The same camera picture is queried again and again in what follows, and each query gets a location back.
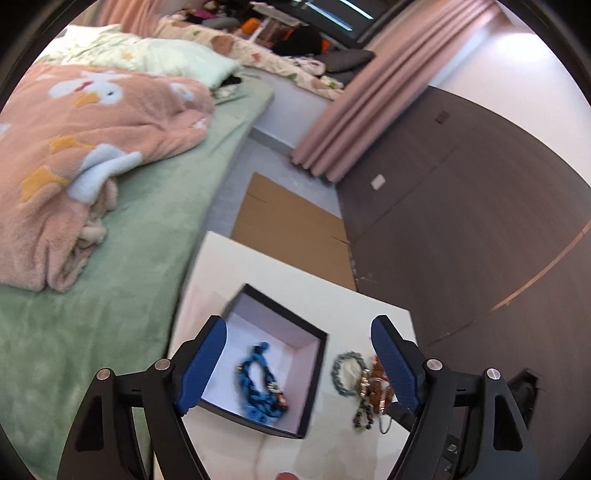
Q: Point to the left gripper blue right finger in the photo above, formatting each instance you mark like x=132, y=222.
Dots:
x=461, y=426

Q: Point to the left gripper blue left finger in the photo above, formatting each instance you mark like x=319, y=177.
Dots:
x=102, y=442

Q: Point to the black jewelry box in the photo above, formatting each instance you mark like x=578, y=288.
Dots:
x=268, y=374

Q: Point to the operator hand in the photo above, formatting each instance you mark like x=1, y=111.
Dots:
x=286, y=476

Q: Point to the green bed sheet mattress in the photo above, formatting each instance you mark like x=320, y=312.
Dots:
x=119, y=312

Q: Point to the flattened cardboard sheet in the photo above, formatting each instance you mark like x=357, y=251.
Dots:
x=282, y=225

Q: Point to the pink duck blanket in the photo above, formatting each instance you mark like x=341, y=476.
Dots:
x=67, y=133

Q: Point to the dark grey pillow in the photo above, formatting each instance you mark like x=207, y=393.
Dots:
x=346, y=60

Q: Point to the pink curtain right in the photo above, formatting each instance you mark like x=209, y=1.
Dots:
x=409, y=53

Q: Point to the pink curtain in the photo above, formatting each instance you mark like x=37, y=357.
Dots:
x=409, y=53
x=138, y=17

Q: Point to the light green floral quilt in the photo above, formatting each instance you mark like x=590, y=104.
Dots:
x=109, y=47

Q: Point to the window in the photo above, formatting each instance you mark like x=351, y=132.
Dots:
x=352, y=23

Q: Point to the bear pattern cushion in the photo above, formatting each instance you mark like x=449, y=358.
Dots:
x=306, y=72

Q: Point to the pink curtain left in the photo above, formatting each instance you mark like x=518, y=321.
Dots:
x=138, y=17

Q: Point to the silver ring hoop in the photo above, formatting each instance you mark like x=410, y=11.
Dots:
x=385, y=422

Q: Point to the white wall switch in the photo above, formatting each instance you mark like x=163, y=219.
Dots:
x=378, y=182

